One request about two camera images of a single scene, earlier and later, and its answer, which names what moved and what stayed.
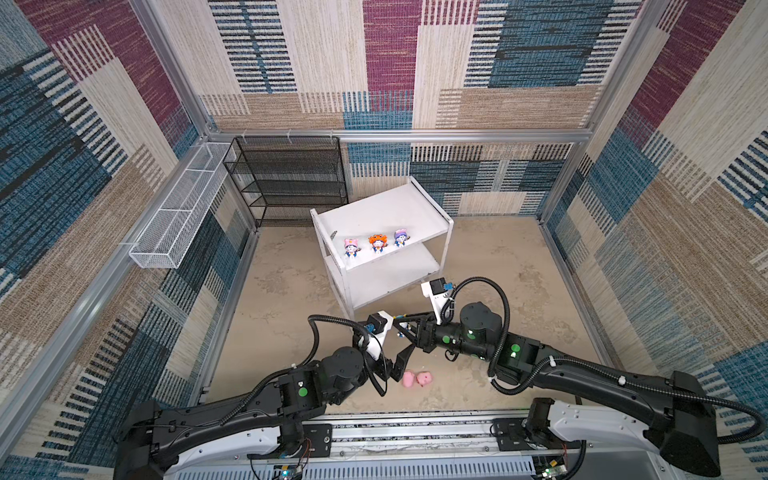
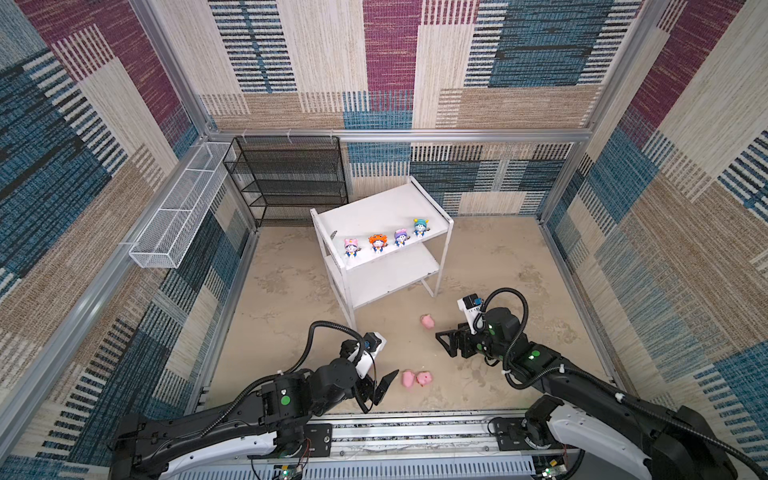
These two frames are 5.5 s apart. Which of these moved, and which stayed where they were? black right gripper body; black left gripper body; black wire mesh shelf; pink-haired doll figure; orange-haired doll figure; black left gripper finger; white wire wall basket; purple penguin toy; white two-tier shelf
Moved: black left gripper body; black right gripper body; black left gripper finger
Stayed: white two-tier shelf; white wire wall basket; purple penguin toy; orange-haired doll figure; black wire mesh shelf; pink-haired doll figure
